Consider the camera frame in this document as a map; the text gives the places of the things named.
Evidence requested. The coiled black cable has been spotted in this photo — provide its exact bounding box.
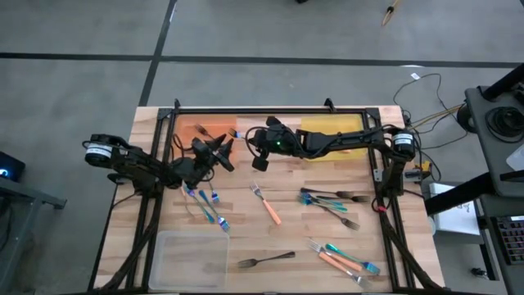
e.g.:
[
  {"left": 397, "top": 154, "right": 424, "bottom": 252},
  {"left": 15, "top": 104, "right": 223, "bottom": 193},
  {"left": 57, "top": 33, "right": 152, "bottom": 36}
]
[{"left": 485, "top": 105, "right": 524, "bottom": 144}]

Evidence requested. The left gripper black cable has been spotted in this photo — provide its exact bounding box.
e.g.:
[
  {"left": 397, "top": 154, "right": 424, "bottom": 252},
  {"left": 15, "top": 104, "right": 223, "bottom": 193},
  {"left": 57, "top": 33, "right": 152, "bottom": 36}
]
[{"left": 170, "top": 133, "right": 186, "bottom": 161}]

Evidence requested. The black floor cable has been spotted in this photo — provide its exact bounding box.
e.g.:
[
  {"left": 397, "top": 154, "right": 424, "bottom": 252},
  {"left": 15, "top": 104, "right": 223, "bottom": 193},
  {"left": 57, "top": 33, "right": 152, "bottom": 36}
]
[{"left": 391, "top": 72, "right": 470, "bottom": 152}]

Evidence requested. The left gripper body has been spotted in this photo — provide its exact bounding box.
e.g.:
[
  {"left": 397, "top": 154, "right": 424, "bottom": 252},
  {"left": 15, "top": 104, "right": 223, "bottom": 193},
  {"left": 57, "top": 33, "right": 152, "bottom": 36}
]
[{"left": 175, "top": 138, "right": 218, "bottom": 185}]

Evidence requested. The yellow translucent plastic bin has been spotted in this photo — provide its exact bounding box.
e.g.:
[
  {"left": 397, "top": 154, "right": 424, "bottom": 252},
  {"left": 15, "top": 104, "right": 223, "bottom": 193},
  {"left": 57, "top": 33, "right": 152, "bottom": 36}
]
[{"left": 300, "top": 113, "right": 368, "bottom": 162}]

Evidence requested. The wooden stick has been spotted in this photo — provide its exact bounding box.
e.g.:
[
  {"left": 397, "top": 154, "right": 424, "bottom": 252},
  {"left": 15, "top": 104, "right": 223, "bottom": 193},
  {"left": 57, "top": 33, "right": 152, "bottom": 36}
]
[{"left": 380, "top": 0, "right": 401, "bottom": 28}]

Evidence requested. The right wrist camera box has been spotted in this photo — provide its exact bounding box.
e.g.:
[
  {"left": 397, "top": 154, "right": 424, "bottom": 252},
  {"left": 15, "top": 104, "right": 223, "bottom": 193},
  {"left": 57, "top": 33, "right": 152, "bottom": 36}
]
[{"left": 251, "top": 156, "right": 270, "bottom": 173}]

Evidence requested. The grey equipment cart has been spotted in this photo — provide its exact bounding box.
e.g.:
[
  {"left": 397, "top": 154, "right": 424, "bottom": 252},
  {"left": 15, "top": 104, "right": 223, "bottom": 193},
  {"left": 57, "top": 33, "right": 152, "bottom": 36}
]
[{"left": 423, "top": 61, "right": 524, "bottom": 295}]

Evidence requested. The white box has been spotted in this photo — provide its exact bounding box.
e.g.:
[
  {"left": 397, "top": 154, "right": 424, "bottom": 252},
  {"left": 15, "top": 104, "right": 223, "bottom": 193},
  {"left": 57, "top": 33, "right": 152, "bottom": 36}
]
[{"left": 427, "top": 182, "right": 483, "bottom": 238}]

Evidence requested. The orange translucent plastic bin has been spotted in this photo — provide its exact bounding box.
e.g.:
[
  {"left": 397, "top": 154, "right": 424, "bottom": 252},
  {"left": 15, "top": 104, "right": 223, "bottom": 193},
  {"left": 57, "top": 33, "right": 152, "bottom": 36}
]
[{"left": 171, "top": 114, "right": 238, "bottom": 161}]

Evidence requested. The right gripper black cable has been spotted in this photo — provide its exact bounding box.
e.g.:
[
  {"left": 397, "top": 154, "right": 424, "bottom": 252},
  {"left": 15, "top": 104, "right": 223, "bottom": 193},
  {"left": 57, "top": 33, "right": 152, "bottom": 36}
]
[{"left": 244, "top": 125, "right": 271, "bottom": 161}]

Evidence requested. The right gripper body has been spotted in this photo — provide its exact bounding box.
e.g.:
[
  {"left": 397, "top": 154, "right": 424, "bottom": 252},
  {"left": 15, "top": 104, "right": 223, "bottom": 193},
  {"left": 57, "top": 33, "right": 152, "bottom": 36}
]
[{"left": 256, "top": 116, "right": 299, "bottom": 159}]

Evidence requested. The dark forks group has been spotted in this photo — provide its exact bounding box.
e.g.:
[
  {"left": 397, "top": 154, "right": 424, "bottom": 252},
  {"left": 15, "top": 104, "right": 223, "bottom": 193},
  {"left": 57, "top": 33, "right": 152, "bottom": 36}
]
[{"left": 317, "top": 203, "right": 362, "bottom": 232}]

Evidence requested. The yellow connector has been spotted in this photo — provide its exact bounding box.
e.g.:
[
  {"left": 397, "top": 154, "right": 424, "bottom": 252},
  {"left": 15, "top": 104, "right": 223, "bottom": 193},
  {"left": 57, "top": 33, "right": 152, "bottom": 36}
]
[{"left": 412, "top": 160, "right": 433, "bottom": 178}]

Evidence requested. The black device with blue light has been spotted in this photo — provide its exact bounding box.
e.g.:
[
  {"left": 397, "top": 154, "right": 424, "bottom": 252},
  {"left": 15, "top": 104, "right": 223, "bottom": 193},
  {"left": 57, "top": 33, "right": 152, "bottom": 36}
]
[{"left": 0, "top": 150, "right": 27, "bottom": 184}]

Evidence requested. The yellow floor cable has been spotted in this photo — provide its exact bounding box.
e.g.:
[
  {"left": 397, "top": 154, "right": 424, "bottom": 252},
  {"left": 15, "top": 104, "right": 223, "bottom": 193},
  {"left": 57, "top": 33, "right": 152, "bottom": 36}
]
[{"left": 407, "top": 104, "right": 464, "bottom": 129}]

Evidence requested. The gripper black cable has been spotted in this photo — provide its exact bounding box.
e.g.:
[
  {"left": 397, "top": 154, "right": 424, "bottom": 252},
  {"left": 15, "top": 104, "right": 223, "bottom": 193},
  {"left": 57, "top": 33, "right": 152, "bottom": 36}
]
[
  {"left": 170, "top": 133, "right": 186, "bottom": 161},
  {"left": 244, "top": 125, "right": 271, "bottom": 161}
]

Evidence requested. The clear plastic bin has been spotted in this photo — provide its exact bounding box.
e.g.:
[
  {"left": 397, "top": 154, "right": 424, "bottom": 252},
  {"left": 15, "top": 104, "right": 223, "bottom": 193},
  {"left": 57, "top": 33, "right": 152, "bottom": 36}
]
[{"left": 147, "top": 229, "right": 231, "bottom": 293}]

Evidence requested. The grey side table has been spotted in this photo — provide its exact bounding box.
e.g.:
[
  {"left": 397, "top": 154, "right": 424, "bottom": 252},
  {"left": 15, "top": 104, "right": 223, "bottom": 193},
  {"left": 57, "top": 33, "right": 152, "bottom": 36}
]
[{"left": 0, "top": 175, "right": 69, "bottom": 284}]

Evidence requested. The black aluminium table frame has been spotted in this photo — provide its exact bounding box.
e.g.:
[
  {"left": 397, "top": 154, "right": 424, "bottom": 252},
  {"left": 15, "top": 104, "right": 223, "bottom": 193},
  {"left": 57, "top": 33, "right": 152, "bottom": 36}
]
[{"left": 88, "top": 97, "right": 447, "bottom": 294}]

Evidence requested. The black keyboard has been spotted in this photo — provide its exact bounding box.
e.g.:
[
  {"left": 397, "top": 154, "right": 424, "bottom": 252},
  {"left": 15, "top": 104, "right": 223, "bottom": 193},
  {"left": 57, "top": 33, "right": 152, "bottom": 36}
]
[{"left": 493, "top": 215, "right": 524, "bottom": 266}]

